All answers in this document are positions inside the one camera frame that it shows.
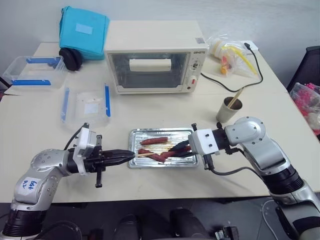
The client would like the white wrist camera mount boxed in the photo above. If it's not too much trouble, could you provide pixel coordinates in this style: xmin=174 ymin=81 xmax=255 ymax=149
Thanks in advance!
xmin=73 ymin=127 xmax=98 ymax=174
xmin=187 ymin=128 xmax=221 ymax=156

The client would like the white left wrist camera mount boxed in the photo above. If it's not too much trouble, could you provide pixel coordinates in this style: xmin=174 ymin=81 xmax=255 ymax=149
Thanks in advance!
xmin=73 ymin=127 xmax=98 ymax=174

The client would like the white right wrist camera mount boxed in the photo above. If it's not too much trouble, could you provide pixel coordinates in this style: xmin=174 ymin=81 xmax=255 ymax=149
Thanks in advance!
xmin=187 ymin=128 xmax=221 ymax=156

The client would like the white power strip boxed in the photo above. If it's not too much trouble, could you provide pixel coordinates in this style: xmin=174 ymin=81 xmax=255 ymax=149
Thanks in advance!
xmin=242 ymin=40 xmax=260 ymax=52

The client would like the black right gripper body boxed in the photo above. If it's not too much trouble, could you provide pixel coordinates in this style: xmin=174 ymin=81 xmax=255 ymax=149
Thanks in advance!
xmin=187 ymin=122 xmax=214 ymax=172

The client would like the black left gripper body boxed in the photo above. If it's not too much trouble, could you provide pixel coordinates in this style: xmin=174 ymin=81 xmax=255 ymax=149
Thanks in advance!
xmin=83 ymin=134 xmax=111 ymax=189

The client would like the clear box with blue clips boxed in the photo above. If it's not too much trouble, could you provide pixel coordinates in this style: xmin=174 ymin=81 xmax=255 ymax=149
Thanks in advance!
xmin=59 ymin=83 xmax=112 ymax=129
xmin=2 ymin=55 xmax=67 ymax=90

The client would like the plastic bag of pink items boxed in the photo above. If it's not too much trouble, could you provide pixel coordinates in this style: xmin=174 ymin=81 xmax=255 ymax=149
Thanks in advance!
xmin=289 ymin=82 xmax=320 ymax=138

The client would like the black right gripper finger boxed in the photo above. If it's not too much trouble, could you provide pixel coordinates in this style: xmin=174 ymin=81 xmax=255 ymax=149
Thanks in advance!
xmin=168 ymin=139 xmax=192 ymax=153
xmin=174 ymin=149 xmax=199 ymax=159

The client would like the turquoise fabric bag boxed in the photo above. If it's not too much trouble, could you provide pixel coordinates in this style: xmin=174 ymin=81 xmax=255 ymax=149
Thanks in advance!
xmin=58 ymin=6 xmax=111 ymax=61

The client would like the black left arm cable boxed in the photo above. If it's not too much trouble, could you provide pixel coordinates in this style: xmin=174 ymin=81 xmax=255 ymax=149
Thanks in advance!
xmin=63 ymin=122 xmax=90 ymax=151

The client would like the cream toaster oven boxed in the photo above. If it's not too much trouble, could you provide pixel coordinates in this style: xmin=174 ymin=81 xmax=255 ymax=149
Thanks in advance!
xmin=104 ymin=20 xmax=209 ymax=96

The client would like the silver ribbed metal tray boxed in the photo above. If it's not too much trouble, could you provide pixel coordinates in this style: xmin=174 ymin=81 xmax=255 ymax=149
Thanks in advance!
xmin=127 ymin=127 xmax=200 ymax=169

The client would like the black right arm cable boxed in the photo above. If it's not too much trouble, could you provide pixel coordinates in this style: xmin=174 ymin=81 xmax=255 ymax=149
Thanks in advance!
xmin=204 ymin=154 xmax=254 ymax=176

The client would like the beige paper cup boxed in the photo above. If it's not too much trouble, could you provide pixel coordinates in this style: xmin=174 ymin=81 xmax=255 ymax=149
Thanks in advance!
xmin=215 ymin=96 xmax=244 ymax=124

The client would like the clear plastic bag of items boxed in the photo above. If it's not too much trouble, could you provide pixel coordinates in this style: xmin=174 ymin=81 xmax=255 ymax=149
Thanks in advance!
xmin=205 ymin=34 xmax=259 ymax=79

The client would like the black oven power cable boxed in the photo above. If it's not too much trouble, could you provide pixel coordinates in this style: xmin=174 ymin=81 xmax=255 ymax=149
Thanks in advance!
xmin=199 ymin=42 xmax=264 ymax=93

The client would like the black mesh chair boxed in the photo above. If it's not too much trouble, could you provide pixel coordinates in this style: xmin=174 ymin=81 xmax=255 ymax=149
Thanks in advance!
xmin=286 ymin=45 xmax=320 ymax=94

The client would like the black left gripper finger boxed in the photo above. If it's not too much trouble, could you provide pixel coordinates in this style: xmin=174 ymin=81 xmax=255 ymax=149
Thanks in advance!
xmin=102 ymin=156 xmax=134 ymax=167
xmin=102 ymin=149 xmax=136 ymax=158

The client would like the dark rounded shape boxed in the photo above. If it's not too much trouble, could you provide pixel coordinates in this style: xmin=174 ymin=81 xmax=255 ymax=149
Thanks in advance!
xmin=116 ymin=213 xmax=141 ymax=240

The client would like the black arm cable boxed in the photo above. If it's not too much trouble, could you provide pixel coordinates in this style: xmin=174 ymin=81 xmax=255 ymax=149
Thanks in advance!
xmin=204 ymin=154 xmax=254 ymax=176
xmin=63 ymin=122 xmax=90 ymax=151

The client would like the white floor cable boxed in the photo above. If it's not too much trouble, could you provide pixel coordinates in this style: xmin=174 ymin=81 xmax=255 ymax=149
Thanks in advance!
xmin=257 ymin=199 xmax=277 ymax=240

